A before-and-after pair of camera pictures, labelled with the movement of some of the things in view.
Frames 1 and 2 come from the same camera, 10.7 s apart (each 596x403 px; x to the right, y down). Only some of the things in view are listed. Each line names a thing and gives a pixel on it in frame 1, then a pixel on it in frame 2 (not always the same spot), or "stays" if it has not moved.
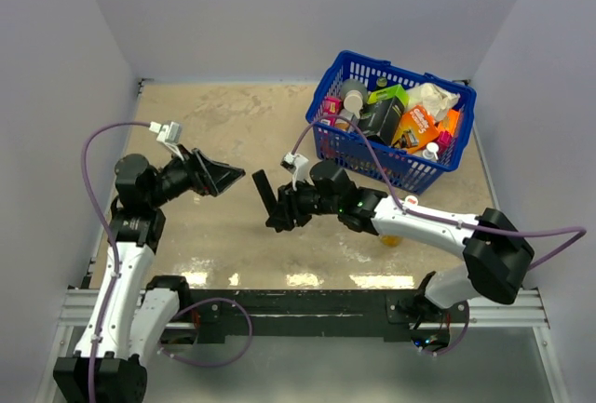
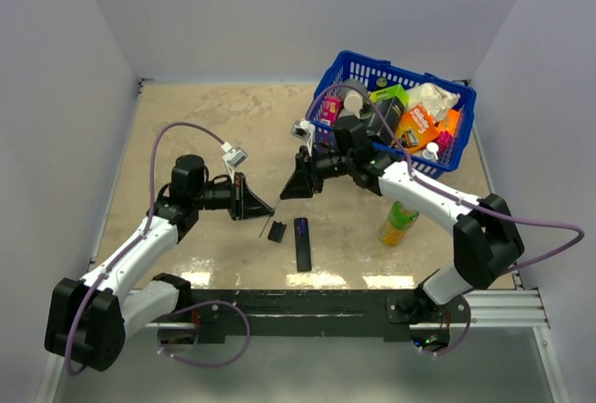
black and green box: [383, 112] stays
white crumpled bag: [434, 99] stays
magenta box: [443, 140] stays
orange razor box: [415, 128] stays
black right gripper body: [305, 202] -> [320, 167]
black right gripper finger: [279, 221] -> [299, 184]
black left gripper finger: [218, 170] -> [254, 207]
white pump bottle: [430, 151] stays
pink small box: [332, 106] stays
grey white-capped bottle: [354, 97] stays
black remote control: [264, 191] -> [304, 259]
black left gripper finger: [228, 181] -> [255, 211]
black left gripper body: [197, 181] -> [237, 196]
